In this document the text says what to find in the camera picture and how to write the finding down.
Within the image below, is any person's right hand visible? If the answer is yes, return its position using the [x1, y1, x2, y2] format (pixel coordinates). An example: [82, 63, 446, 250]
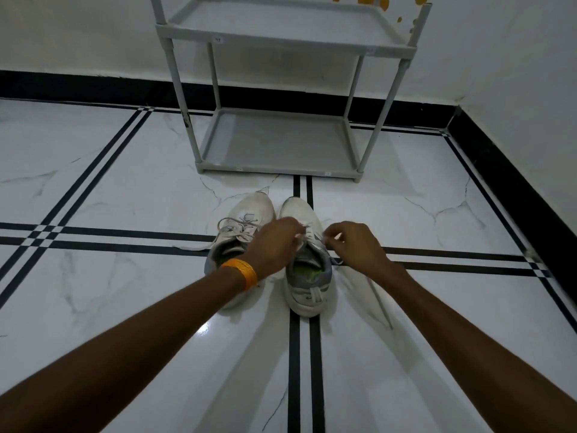
[322, 221, 393, 281]

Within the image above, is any person's left hand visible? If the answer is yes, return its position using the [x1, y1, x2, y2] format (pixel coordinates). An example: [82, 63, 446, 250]
[243, 217, 307, 282]

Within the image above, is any white grey sneaker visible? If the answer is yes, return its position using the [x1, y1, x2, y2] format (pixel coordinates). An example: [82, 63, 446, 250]
[278, 197, 339, 319]
[204, 191, 276, 311]

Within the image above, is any person's left forearm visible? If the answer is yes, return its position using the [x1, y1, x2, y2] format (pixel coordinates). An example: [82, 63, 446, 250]
[0, 265, 248, 433]

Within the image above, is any person's right forearm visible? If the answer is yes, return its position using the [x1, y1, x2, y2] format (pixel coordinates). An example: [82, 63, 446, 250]
[378, 265, 577, 433]

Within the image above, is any orange wristband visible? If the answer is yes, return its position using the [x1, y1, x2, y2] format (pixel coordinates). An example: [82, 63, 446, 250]
[220, 259, 259, 292]

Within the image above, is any grey two-tier shoe rack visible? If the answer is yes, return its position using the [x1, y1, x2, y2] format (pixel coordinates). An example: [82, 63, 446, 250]
[149, 0, 433, 183]

